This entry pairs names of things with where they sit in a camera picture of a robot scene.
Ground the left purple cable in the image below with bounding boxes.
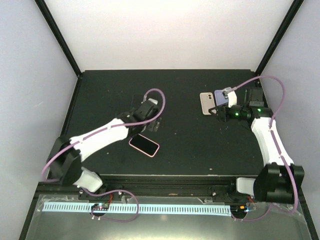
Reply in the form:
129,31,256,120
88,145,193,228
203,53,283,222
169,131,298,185
41,88,166,183

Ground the small circuit board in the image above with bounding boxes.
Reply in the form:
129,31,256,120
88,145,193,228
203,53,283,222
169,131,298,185
91,203,110,211
230,205,250,213

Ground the left black frame post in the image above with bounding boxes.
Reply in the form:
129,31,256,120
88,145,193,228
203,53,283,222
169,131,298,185
34,0,82,78

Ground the lavender phone case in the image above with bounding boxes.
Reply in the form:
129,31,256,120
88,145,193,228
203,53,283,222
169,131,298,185
214,90,229,106

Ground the light blue slotted cable duct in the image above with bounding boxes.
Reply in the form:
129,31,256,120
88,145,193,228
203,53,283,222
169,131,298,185
42,202,231,217

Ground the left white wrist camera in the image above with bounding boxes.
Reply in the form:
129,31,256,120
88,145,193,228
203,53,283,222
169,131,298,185
142,98,158,105

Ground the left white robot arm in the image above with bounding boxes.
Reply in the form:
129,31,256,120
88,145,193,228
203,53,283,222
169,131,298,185
44,98,166,200

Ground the left small circuit board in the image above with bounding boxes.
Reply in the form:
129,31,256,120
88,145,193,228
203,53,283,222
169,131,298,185
91,203,110,211

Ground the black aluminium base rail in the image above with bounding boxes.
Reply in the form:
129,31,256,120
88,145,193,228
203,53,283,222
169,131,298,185
37,174,303,201

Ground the right small circuit board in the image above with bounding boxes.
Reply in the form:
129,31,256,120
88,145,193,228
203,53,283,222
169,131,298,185
230,205,250,213

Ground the black frame post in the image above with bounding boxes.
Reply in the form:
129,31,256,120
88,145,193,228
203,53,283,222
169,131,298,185
255,0,304,76
34,0,82,78

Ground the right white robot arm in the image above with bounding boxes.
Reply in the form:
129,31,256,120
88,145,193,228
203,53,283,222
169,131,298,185
208,87,305,204

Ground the right black frame post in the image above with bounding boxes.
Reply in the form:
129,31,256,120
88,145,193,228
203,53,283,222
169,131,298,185
255,0,304,76

